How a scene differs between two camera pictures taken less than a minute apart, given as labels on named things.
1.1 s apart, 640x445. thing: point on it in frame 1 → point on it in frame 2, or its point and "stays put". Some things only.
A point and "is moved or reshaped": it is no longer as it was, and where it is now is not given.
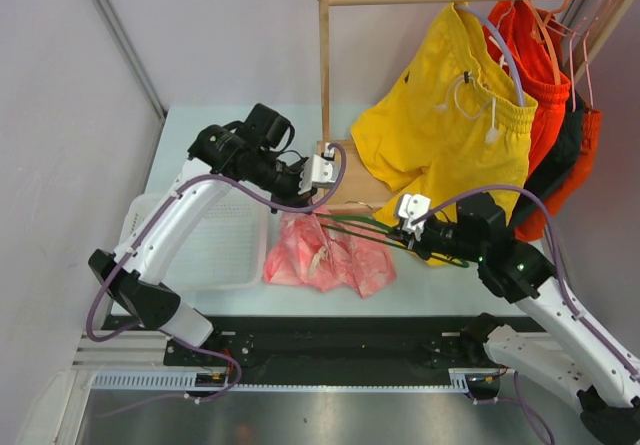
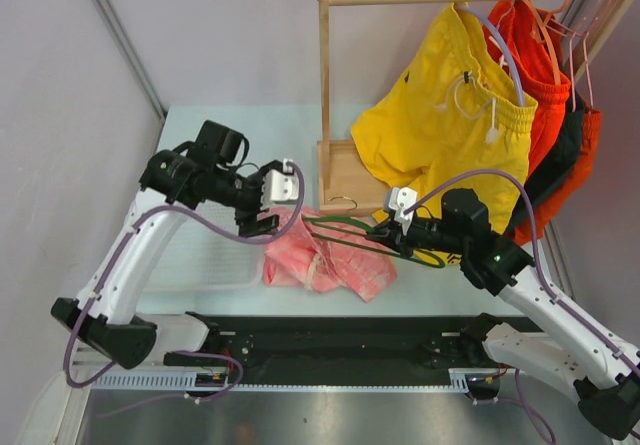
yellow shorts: x=448 y=120 stays put
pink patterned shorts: x=312 y=248 stays put
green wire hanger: x=438 y=258 is moved or reshaped
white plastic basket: x=230 y=249 stays put
